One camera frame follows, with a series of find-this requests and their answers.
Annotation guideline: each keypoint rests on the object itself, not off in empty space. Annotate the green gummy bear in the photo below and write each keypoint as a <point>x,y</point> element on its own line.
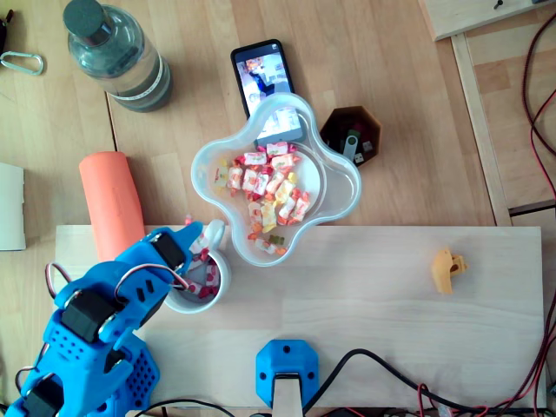
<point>275,239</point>

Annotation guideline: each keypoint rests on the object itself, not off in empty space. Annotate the white red candy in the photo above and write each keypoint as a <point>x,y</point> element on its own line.
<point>262,183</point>
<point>202,245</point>
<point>255,158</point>
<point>300,207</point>
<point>274,183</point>
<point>265,246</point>
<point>211,273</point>
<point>194,287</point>
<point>249,180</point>
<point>278,148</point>
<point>284,161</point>

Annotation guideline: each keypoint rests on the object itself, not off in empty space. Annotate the blue 3D-printed robot arm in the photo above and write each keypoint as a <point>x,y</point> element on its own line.
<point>87,347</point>

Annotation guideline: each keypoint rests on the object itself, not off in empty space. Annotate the white ceramic mug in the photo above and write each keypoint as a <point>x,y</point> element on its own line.
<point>216,232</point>

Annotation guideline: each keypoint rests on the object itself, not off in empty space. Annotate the brown hexagonal tray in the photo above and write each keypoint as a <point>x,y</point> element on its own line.
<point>334,126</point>

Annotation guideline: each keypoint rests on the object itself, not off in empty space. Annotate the light wooden base board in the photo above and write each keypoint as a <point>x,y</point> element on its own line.
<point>347,304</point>

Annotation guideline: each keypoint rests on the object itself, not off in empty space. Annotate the yellow 3D-printed part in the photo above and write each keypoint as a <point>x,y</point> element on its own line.
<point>443,269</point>

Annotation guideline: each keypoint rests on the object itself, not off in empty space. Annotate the orange foam roll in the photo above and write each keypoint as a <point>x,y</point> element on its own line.
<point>110,195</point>

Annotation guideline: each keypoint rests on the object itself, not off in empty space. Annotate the white box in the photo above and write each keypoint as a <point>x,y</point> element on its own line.
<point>11,208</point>

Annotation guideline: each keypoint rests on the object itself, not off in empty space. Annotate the silver carabiner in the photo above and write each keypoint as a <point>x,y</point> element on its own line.
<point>38,58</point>

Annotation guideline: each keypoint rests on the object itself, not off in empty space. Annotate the blue 3D-printed post mount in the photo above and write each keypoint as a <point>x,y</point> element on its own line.
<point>286,358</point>

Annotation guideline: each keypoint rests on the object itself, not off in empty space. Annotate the silver swivel USB stick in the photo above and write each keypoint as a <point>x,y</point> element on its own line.
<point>352,145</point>

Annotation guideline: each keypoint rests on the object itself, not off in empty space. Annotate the black USB stick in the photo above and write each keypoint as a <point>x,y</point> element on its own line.
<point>367,146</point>

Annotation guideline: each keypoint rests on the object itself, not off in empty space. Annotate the light wooden panel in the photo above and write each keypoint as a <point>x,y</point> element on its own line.
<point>469,17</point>

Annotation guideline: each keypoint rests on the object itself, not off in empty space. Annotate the black screw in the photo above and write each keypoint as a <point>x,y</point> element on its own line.
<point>498,4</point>

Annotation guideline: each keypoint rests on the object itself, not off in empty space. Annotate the clear plastic Haribo candy tub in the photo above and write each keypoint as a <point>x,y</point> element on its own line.
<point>343,191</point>

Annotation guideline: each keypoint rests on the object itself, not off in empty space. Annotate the white orange wrapped candy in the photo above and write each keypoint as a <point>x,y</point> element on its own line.
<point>255,213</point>
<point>286,209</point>
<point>235,178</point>

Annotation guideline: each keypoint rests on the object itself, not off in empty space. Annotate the light wooden slat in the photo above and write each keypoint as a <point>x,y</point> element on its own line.
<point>478,130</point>

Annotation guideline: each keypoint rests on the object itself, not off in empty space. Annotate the white yellow wrapped candy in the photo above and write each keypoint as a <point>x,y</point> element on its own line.
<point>220,176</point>

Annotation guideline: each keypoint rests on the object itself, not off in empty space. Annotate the wooden post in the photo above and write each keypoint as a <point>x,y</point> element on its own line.
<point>287,397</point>

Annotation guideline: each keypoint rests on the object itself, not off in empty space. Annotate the grey water bottle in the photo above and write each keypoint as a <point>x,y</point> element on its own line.
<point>117,56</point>

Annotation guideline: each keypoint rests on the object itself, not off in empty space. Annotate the black smartphone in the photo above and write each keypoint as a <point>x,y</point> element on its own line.
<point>260,65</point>

